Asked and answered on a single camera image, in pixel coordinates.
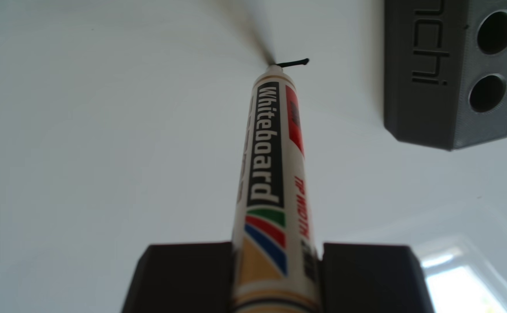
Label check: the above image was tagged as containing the grey Da Pinchi pen holder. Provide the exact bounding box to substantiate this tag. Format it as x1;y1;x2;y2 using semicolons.
384;0;507;151

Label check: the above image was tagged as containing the whiteboard with aluminium frame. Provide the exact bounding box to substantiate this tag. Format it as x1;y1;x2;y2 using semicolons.
0;0;507;313

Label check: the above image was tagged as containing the white whiteboard marker pen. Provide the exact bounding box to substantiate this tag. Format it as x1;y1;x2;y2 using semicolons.
232;64;322;313

